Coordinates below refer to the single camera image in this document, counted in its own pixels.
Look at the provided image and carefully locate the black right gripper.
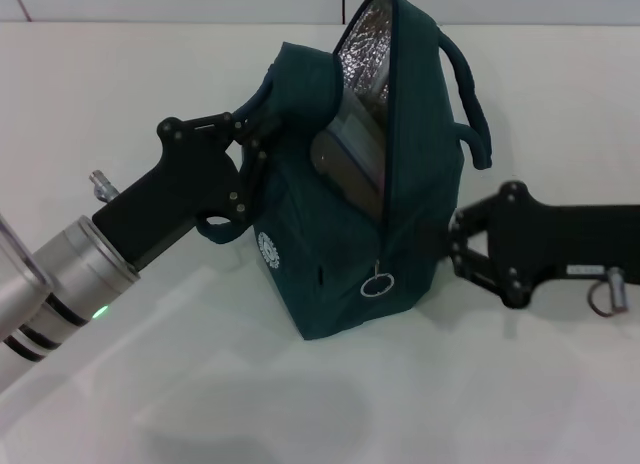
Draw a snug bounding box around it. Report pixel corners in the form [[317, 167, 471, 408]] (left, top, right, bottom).
[[418, 180, 640, 310]]

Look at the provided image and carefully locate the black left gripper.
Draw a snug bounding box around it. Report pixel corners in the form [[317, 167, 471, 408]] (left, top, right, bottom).
[[91, 107, 287, 274]]

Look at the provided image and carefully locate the dark teal insulated lunch bag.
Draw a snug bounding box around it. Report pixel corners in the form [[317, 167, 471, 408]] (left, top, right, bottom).
[[194, 0, 495, 342]]

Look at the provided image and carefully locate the clear lunch box blue seal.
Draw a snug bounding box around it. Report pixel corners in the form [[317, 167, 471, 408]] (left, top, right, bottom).
[[309, 90, 390, 221]]

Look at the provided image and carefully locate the silver zipper pull ring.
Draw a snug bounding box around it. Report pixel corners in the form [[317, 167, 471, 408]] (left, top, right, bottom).
[[360, 260, 397, 299]]

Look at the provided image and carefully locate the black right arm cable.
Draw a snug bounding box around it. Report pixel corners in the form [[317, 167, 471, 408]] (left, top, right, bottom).
[[586, 265, 630, 319]]

